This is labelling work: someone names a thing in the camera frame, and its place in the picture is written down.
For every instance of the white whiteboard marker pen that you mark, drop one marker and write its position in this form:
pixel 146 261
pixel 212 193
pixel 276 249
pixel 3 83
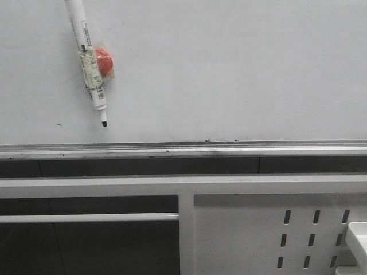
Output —
pixel 88 58

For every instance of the white whiteboard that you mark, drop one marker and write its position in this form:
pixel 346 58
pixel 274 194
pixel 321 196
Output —
pixel 191 78

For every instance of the white plastic tray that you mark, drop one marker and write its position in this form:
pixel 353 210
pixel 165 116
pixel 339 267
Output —
pixel 356 241

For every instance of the white metal stand frame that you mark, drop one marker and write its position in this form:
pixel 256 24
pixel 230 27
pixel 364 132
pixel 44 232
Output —
pixel 262 224

